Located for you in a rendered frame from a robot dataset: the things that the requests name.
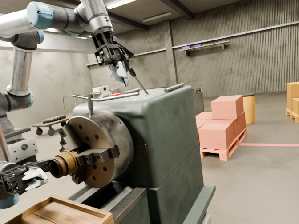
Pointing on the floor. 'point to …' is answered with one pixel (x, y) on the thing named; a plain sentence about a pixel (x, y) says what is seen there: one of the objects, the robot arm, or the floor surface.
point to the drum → (248, 106)
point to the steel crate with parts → (198, 100)
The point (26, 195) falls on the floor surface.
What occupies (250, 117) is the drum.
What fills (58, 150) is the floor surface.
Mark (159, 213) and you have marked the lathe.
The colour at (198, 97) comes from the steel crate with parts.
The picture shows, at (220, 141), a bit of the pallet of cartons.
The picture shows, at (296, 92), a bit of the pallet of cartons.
